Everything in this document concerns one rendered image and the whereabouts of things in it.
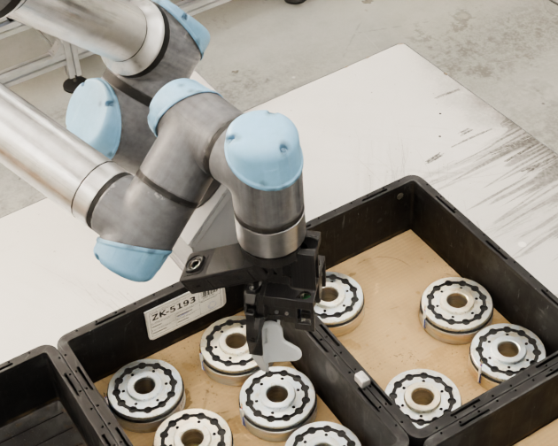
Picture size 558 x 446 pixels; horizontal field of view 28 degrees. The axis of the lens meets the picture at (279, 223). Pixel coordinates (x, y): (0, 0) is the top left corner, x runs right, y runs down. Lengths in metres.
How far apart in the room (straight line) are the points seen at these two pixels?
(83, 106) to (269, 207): 0.62
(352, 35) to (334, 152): 1.59
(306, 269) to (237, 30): 2.55
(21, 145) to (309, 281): 0.35
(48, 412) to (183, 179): 0.51
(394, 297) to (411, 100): 0.67
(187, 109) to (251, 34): 2.52
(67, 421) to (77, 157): 0.45
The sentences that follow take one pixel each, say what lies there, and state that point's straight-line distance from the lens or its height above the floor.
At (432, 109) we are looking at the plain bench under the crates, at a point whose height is 0.70.
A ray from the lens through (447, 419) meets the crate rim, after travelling 1.39.
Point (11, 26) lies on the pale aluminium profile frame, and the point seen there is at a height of 0.29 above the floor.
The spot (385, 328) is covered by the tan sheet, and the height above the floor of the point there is 0.83.
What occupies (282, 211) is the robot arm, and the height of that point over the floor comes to 1.27.
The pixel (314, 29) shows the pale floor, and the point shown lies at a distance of 3.70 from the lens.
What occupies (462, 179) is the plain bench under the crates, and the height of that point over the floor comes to 0.70.
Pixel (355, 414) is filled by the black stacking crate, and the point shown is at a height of 0.88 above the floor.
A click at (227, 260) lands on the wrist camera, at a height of 1.16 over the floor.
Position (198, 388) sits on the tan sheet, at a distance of 1.55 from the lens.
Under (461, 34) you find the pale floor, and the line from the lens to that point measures 3.68.
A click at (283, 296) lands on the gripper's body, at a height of 1.14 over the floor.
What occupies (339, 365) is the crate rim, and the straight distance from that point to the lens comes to 1.43.
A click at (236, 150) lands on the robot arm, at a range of 1.09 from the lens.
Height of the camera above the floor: 2.04
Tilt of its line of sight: 43 degrees down
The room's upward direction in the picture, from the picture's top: 3 degrees counter-clockwise
